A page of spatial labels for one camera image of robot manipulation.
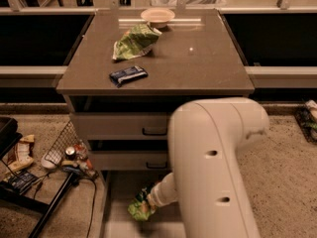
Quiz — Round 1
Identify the green rice chip bag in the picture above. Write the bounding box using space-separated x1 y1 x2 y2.
128 183 158 221

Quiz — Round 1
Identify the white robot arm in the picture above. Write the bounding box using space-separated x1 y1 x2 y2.
161 97 269 238

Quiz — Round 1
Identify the grey drawer cabinet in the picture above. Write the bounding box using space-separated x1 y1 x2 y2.
55 9 256 238

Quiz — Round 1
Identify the top grey drawer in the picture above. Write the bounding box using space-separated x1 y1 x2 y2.
69 95 246 141

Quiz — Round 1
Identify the grey drawer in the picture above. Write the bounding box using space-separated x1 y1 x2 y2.
100 170 186 238
88 140 168 171
69 95 246 141

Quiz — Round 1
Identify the middle grey drawer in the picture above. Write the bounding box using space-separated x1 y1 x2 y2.
88 140 168 171

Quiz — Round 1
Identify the crumpled green chip bag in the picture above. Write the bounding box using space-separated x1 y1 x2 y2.
112 24 161 61

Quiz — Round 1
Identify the bottom grey drawer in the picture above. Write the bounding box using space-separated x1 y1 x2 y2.
100 170 186 238

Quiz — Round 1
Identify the orange white snack bag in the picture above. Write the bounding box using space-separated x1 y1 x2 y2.
7 135 35 172

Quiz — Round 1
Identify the dark blue snack bar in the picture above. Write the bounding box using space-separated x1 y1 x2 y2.
109 65 148 87

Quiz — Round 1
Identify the white bowl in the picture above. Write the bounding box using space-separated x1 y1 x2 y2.
141 8 175 29

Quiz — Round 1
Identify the metal soda can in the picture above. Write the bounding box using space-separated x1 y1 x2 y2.
65 147 76 160

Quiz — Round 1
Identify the white dish on floor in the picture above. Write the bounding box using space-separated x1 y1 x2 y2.
41 150 62 170

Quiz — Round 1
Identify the blue snack packet on floor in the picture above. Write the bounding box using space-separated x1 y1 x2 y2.
0 171 39 194

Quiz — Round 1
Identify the wire mesh basket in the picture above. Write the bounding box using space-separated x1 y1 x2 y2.
49 122 97 179

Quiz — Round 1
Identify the black cable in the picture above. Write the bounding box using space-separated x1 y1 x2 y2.
33 172 99 238

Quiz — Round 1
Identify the right wire basket with items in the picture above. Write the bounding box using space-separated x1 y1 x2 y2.
295 100 317 144

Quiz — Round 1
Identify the black stand frame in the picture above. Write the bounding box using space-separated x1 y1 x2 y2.
0 117 78 238

